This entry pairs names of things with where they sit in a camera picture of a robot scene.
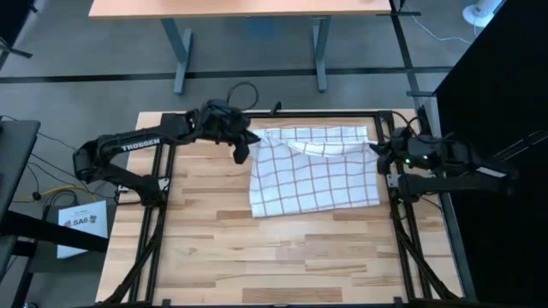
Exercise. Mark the dark grey box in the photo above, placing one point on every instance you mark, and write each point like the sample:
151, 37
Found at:
73, 264

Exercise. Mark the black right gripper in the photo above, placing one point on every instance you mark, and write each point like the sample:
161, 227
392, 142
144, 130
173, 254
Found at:
402, 147

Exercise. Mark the black slanted rail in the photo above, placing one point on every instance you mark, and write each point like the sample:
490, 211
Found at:
526, 143

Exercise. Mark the black rig post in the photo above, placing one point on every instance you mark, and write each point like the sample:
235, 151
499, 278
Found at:
404, 51

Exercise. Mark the black metal table frame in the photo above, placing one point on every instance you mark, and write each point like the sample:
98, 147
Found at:
325, 114

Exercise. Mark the grey desk leg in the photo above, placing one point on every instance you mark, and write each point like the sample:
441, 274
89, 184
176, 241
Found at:
321, 51
180, 51

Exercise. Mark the white checked towel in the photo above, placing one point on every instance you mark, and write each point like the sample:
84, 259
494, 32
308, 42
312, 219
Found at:
308, 179

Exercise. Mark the white fan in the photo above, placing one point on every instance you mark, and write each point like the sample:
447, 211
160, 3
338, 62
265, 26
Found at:
479, 13

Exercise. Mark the black beam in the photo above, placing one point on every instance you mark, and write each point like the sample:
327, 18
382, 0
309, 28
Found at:
51, 233

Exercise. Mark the light wooden desk top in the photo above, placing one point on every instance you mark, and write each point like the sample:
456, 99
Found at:
240, 7

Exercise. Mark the dark grey side desk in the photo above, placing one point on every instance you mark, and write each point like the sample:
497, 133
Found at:
15, 158

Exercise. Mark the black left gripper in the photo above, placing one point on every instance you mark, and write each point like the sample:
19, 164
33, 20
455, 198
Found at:
222, 122

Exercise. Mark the black side panel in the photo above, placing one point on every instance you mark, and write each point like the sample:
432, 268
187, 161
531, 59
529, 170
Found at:
492, 85

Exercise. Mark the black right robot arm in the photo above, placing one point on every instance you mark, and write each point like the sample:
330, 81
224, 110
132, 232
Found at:
454, 181

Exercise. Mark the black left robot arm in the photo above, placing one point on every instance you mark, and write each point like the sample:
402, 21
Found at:
137, 145

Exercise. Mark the white paper sign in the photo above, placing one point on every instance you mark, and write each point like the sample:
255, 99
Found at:
83, 226

